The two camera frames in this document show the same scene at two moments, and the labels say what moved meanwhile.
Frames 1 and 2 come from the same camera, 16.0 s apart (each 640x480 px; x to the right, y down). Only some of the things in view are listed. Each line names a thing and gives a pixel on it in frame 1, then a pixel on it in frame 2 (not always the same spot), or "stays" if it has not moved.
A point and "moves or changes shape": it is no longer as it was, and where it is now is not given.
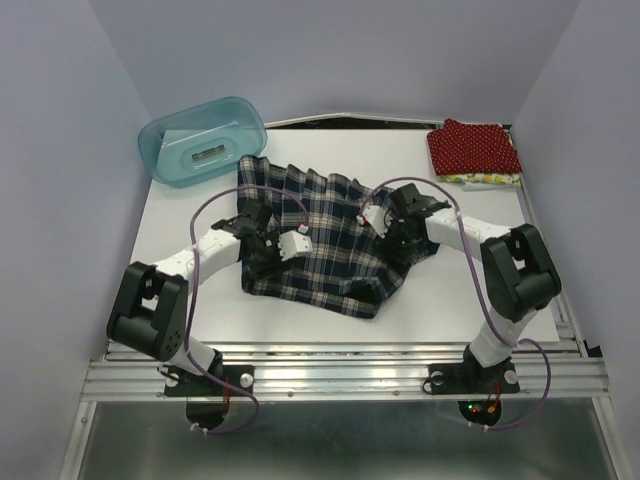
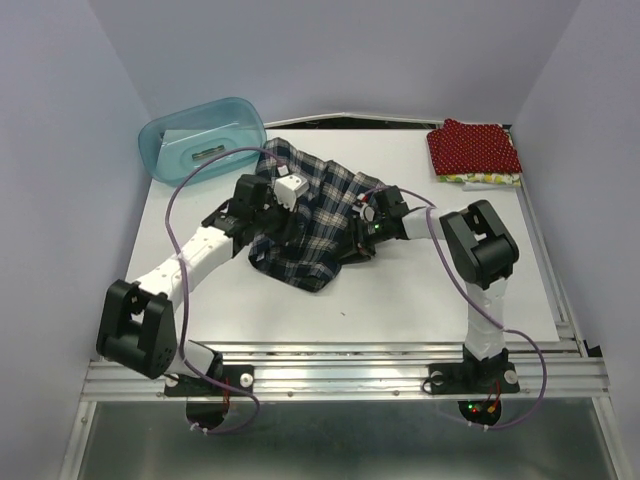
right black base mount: [472, 377] stays
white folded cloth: [480, 186] stays
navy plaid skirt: [330, 261] moves or changes shape
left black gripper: [268, 269] to [290, 226]
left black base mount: [180, 383] stays
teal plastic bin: [198, 140] stays
